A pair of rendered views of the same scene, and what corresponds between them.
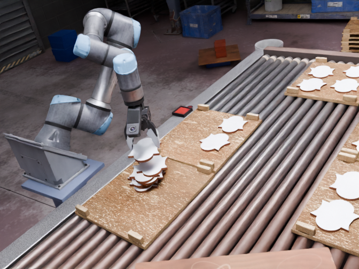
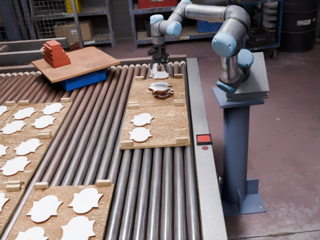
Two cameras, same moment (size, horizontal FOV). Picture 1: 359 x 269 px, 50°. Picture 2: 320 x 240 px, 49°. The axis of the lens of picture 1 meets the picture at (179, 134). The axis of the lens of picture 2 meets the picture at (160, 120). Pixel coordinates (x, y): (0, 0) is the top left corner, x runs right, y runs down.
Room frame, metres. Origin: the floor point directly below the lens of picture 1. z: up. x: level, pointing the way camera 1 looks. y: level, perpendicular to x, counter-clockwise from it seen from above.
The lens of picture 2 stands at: (2.77, -1.10, 1.88)
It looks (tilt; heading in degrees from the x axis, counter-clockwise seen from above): 29 degrees down; 142
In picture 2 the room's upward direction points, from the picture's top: 5 degrees counter-clockwise
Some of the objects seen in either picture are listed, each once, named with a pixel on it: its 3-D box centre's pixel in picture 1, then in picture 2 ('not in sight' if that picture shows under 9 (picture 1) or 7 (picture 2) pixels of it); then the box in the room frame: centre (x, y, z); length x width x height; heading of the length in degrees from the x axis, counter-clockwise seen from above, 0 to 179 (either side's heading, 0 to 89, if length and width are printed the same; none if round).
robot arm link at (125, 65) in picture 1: (126, 71); (157, 25); (1.24, 0.13, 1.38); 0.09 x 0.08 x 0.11; 4
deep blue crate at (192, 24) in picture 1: (201, 21); not in sight; (5.85, -0.65, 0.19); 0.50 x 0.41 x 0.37; 46
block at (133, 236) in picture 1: (135, 237); (139, 78); (0.91, 0.20, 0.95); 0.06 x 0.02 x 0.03; 47
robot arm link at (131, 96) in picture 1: (131, 93); (158, 39); (1.24, 0.14, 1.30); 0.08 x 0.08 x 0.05
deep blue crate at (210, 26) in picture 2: not in sight; (210, 18); (-1.50, 3.54, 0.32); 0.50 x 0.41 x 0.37; 49
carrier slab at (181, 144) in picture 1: (205, 136); (155, 125); (1.46, -0.11, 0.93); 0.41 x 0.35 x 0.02; 139
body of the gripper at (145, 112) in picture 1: (137, 112); (160, 53); (1.25, 0.13, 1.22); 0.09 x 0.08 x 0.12; 170
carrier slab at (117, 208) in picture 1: (146, 193); (157, 92); (1.14, 0.16, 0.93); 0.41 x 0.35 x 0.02; 137
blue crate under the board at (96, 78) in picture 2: not in sight; (78, 73); (0.51, -0.05, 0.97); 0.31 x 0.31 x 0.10; 82
